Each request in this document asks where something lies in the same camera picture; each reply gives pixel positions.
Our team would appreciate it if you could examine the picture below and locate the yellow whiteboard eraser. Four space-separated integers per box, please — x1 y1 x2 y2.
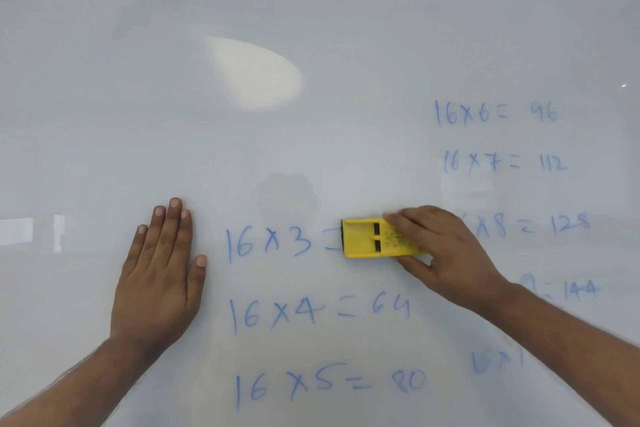
341 217 432 259

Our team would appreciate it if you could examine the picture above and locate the person's left hand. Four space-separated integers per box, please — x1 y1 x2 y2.
109 197 208 349

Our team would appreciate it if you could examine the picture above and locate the person's right hand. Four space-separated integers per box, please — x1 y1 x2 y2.
382 205 512 315

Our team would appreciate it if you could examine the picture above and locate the person's left forearm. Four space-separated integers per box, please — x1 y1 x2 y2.
0 335 171 427

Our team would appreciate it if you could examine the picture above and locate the person's right forearm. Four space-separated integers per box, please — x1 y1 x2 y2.
486 283 640 427

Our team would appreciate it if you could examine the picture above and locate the white glossy whiteboard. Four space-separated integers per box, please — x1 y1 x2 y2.
0 0 640 427

